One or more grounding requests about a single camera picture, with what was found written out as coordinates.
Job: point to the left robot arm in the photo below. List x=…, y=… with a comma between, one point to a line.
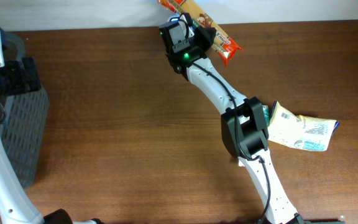
x=18, y=75

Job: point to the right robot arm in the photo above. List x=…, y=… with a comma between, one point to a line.
x=243, y=126

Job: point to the orange spaghetti packet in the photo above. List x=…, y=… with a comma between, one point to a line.
x=223, y=44

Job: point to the yellow wiper sheet pack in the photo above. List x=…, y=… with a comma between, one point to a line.
x=300, y=132

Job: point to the white barcode scanner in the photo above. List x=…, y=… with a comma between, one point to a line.
x=186, y=24

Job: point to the white conditioner tube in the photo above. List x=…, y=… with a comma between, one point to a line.
x=242, y=162

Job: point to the green Kleenex tissue pack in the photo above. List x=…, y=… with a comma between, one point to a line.
x=266, y=114

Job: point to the dark grey plastic basket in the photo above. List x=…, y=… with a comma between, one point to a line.
x=24, y=113

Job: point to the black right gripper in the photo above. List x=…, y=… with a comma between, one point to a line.
x=205, y=37

